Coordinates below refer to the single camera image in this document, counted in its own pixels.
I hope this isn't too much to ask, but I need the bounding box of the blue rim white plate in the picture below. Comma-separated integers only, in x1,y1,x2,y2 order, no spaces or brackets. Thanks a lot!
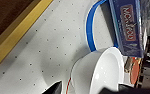
83,0,121,53

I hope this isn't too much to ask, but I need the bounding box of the yellow leg game table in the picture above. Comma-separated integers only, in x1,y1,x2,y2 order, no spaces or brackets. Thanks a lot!
0,0,150,94

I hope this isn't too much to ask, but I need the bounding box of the red orange bowl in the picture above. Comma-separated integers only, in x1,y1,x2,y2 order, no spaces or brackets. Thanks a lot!
123,56,142,85

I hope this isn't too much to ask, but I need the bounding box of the white bowl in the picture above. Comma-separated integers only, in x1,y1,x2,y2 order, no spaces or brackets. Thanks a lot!
69,46,126,94

